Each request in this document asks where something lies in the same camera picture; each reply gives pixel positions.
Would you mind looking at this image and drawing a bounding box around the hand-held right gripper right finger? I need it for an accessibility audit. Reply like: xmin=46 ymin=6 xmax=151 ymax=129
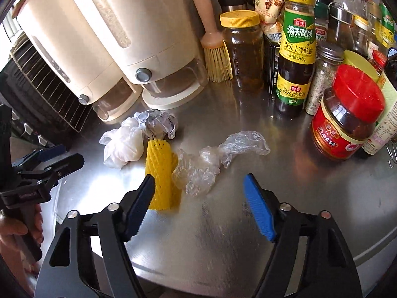
xmin=243 ymin=173 xmax=364 ymax=298

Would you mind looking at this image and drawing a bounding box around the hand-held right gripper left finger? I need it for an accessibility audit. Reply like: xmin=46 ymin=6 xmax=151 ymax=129
xmin=36 ymin=174 xmax=156 ymax=298

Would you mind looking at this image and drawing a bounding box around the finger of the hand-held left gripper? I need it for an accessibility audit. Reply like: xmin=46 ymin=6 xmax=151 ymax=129
xmin=12 ymin=144 xmax=66 ymax=176
xmin=19 ymin=153 xmax=85 ymax=190

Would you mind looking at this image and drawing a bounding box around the yellow foam fruit net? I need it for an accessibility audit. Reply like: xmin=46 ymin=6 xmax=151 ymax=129
xmin=145 ymin=138 xmax=182 ymax=211

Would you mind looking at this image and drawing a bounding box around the white plastic bag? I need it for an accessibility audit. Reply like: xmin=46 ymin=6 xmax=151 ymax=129
xmin=99 ymin=117 xmax=146 ymax=170

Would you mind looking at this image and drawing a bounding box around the clear plastic film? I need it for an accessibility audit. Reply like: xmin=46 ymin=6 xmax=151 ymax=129
xmin=171 ymin=131 xmax=271 ymax=197

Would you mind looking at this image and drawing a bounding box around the grey foil wrapper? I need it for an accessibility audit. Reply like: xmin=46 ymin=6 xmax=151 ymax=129
xmin=134 ymin=108 xmax=178 ymax=140

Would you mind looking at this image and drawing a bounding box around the person's left hand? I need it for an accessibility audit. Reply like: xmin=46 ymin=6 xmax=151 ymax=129
xmin=0 ymin=204 xmax=44 ymax=256

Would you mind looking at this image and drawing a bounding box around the black toaster oven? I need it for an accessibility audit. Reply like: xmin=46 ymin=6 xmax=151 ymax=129
xmin=0 ymin=55 xmax=79 ymax=150

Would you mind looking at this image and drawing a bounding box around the white rice dispenser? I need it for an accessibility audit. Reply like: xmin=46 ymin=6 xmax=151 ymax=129
xmin=16 ymin=0 xmax=144 ymax=122
xmin=59 ymin=0 xmax=209 ymax=110

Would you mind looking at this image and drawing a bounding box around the red lid chili jar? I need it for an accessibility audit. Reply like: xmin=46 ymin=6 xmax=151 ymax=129
xmin=311 ymin=64 xmax=386 ymax=161

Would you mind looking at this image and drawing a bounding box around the steel lid spice shaker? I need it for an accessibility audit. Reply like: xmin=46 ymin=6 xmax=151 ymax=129
xmin=305 ymin=42 xmax=345 ymax=116

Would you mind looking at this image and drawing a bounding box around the dark soy bottle white label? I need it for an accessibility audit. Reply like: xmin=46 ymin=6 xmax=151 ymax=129
xmin=361 ymin=58 xmax=397 ymax=158

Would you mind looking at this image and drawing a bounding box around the yellow lid honey jar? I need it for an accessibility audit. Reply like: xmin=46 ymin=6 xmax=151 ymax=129
xmin=219 ymin=10 xmax=265 ymax=93

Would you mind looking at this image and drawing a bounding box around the green yellow label sauce bottle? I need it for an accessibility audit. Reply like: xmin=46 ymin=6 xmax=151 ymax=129
xmin=274 ymin=0 xmax=317 ymax=117

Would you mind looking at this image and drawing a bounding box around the yellow lid container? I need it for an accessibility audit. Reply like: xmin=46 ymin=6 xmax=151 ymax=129
xmin=343 ymin=50 xmax=380 ymax=79

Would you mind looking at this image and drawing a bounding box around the printed snack pouch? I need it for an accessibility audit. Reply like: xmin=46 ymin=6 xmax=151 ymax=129
xmin=248 ymin=0 xmax=294 ymax=43

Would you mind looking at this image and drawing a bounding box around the cluster of condiment bottles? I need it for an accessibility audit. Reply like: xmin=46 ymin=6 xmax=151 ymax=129
xmin=306 ymin=0 xmax=397 ymax=69

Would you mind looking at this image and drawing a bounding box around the steel wire oven rack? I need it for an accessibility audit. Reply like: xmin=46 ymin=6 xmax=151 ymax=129
xmin=9 ymin=34 xmax=94 ymax=133

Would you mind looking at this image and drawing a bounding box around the small steel wire holder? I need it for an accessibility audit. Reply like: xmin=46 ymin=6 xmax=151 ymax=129
xmin=380 ymin=136 xmax=397 ymax=169

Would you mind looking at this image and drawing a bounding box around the tan handled brush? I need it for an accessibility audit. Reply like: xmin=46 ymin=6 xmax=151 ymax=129
xmin=188 ymin=0 xmax=234 ymax=83

